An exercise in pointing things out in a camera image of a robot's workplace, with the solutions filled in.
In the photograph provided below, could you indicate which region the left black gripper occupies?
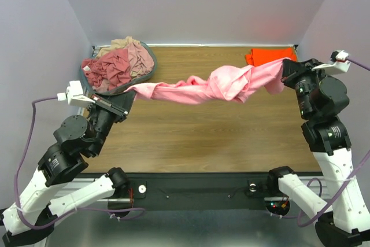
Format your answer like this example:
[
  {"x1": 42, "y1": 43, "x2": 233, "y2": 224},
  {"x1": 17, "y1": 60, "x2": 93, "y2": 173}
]
[{"x1": 91, "y1": 89, "x2": 140, "y2": 154}]

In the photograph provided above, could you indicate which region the light pink t shirt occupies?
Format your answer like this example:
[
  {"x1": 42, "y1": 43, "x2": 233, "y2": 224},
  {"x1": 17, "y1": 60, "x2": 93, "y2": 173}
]
[{"x1": 126, "y1": 59, "x2": 284, "y2": 105}]

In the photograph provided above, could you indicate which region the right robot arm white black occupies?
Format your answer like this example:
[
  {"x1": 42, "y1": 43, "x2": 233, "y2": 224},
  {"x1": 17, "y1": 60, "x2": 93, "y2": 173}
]
[{"x1": 266, "y1": 59, "x2": 369, "y2": 246}]

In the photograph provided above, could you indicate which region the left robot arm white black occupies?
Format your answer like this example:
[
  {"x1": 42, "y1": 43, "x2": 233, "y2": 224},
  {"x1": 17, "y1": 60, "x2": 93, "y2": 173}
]
[{"x1": 1, "y1": 91, "x2": 136, "y2": 246}]

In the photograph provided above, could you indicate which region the folded orange t shirt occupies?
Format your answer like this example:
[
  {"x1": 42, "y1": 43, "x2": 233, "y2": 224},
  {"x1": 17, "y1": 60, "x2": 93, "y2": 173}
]
[{"x1": 245, "y1": 47, "x2": 297, "y2": 67}]

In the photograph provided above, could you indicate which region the dark pink crumpled shirt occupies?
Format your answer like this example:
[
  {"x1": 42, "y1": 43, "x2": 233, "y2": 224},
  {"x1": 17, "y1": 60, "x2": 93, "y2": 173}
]
[{"x1": 81, "y1": 49, "x2": 131, "y2": 93}]

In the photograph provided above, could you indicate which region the pale pink crumpled shirt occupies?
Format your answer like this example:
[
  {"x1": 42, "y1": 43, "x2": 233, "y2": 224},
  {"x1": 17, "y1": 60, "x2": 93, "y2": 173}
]
[{"x1": 125, "y1": 42, "x2": 154, "y2": 80}]

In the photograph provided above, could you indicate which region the beige crumpled shirt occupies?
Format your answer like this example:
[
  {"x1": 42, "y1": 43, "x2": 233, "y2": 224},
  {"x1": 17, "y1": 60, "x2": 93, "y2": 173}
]
[{"x1": 95, "y1": 36, "x2": 144, "y2": 59}]

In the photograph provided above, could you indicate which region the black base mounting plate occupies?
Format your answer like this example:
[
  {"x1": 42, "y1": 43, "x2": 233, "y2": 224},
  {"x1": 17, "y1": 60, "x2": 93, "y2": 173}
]
[{"x1": 113, "y1": 172, "x2": 283, "y2": 211}]

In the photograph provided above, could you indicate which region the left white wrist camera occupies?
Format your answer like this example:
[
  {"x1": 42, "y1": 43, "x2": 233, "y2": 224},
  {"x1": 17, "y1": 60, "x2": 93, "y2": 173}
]
[{"x1": 57, "y1": 80, "x2": 95, "y2": 108}]

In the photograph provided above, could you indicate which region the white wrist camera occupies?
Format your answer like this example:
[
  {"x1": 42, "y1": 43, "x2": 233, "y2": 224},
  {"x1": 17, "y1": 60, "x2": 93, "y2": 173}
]
[
  {"x1": 312, "y1": 50, "x2": 351, "y2": 75},
  {"x1": 57, "y1": 80, "x2": 95, "y2": 108}
]

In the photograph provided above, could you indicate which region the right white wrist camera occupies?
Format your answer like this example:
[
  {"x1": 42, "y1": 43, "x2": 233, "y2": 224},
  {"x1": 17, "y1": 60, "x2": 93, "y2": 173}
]
[{"x1": 312, "y1": 50, "x2": 351, "y2": 75}]

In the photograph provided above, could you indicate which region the aluminium frame rail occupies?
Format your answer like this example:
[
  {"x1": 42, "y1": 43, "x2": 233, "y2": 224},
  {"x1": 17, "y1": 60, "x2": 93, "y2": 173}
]
[{"x1": 54, "y1": 178, "x2": 130, "y2": 202}]

